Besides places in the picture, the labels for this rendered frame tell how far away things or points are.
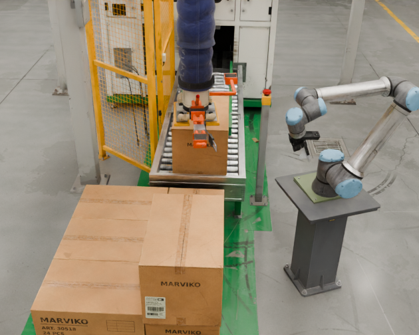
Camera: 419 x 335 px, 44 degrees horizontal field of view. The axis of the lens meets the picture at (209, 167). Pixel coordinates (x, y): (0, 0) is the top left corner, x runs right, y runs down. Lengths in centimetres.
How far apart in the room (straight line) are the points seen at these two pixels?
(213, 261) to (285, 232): 180
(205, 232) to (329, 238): 111
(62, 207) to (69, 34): 144
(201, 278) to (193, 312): 23
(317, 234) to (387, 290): 75
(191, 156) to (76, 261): 114
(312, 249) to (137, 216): 117
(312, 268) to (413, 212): 142
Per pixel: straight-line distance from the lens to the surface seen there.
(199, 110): 316
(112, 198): 364
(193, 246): 256
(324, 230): 344
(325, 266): 366
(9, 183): 504
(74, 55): 424
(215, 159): 372
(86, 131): 449
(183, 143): 366
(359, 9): 630
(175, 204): 285
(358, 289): 386
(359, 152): 308
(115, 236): 330
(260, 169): 433
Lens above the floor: 260
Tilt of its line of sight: 31 degrees down
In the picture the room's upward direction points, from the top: 1 degrees clockwise
